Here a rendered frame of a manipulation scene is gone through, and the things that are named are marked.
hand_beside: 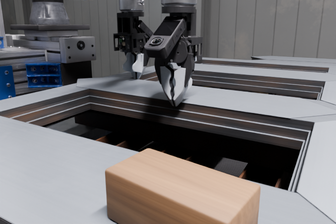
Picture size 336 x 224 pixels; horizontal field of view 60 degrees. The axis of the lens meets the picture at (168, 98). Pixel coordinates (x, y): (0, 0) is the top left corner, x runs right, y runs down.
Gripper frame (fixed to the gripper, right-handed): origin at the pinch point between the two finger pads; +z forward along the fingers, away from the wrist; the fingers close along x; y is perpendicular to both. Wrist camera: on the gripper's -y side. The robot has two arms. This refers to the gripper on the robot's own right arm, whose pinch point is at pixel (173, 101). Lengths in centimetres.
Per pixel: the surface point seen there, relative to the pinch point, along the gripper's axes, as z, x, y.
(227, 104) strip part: 0.8, -10.4, 5.9
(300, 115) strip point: 0.8, -25.3, 5.6
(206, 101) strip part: 0.8, -5.3, 5.9
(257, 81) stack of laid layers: 2.6, -7.6, 46.5
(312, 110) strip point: 0.8, -27.1, 10.2
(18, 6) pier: -48, 494, 299
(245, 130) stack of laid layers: 4.4, -15.8, 1.7
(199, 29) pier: -11, 101, 241
